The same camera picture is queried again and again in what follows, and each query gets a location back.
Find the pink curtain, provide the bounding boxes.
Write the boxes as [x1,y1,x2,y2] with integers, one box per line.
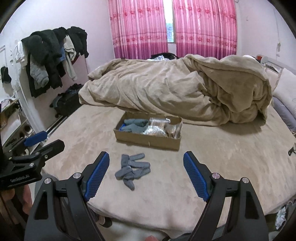
[108,0,168,59]
[172,0,237,59]

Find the grey knitted glove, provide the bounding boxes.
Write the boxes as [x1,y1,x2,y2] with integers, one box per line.
[123,118,149,134]
[115,153,151,191]

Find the pile of hanging clothes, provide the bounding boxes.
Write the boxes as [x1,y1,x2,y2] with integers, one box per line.
[16,26,89,98]

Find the bag of white beads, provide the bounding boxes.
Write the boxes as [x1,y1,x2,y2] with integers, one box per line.
[143,118,171,137]

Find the clear bag brown snacks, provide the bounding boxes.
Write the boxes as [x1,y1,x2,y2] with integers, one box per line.
[165,122,183,139]

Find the black backpack on floor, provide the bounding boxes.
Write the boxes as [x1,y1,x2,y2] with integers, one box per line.
[50,83,83,118]

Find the brown cardboard box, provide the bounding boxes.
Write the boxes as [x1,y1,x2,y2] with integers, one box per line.
[113,111,182,151]

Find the black hat on wall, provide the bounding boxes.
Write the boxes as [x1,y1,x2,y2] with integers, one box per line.
[1,66,11,84]

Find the left pink curtain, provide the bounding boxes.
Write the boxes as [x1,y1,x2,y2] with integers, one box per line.
[108,0,168,59]

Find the dark clothes behind duvet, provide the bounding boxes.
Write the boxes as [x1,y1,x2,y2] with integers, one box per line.
[150,52,178,60]

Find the grey bed headboard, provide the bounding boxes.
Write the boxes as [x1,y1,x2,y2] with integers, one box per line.
[255,55,295,77]

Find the shoe rack shelf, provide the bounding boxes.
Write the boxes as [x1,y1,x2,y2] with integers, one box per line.
[1,98,35,148]

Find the right pink curtain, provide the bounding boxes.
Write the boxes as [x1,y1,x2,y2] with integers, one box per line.
[172,0,237,59]

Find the beige rumpled duvet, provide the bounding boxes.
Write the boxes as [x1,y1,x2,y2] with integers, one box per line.
[79,54,273,126]

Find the grey pillow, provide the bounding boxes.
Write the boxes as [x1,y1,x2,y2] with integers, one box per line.
[273,97,296,133]

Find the person's left shoe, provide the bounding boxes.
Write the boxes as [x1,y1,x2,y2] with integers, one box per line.
[97,216,112,228]

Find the white floral pillow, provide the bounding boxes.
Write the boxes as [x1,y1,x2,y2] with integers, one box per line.
[273,68,296,118]

